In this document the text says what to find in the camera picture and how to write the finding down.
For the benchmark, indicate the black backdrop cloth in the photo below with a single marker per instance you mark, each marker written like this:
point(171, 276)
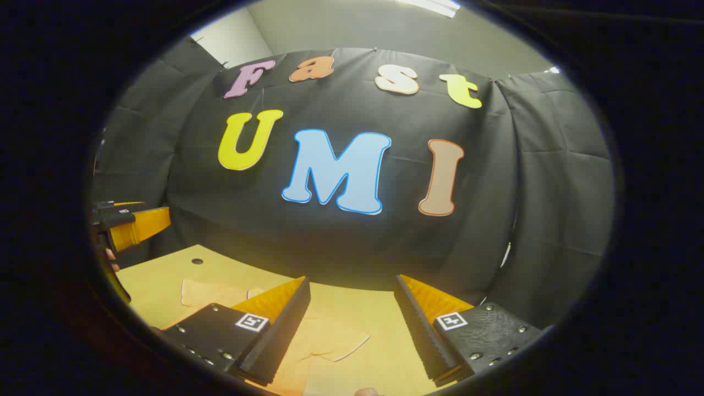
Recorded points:
point(341, 247)

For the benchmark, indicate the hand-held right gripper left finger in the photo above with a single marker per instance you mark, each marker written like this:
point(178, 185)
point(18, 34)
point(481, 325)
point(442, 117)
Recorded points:
point(286, 324)

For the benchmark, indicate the ceiling light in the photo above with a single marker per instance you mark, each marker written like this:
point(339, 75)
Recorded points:
point(434, 5)

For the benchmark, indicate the orange polo T-shirt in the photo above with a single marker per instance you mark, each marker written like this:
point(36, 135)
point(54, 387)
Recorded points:
point(324, 335)

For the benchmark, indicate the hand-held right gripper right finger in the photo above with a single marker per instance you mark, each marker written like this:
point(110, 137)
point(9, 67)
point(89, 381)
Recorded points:
point(421, 335)

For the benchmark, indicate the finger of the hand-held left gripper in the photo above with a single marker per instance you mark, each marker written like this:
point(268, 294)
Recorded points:
point(118, 219)
point(104, 207)

